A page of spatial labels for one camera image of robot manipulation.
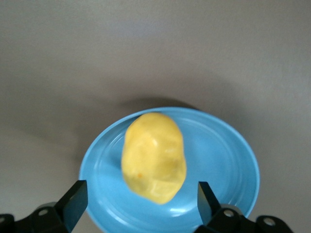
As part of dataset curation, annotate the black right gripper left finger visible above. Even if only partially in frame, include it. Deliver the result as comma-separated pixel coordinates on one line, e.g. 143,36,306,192
0,180,87,233

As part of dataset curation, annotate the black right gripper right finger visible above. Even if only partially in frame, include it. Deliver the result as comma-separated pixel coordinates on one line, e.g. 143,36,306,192
194,181,294,233

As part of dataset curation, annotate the yellow potato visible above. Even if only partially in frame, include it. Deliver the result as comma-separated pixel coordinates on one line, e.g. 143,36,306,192
121,112,187,205

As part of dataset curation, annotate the blue round plate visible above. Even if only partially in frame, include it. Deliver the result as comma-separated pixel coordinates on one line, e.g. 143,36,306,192
79,107,260,233

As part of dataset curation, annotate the brown table cover sheet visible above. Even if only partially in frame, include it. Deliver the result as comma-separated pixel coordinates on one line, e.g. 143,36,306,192
0,0,311,233

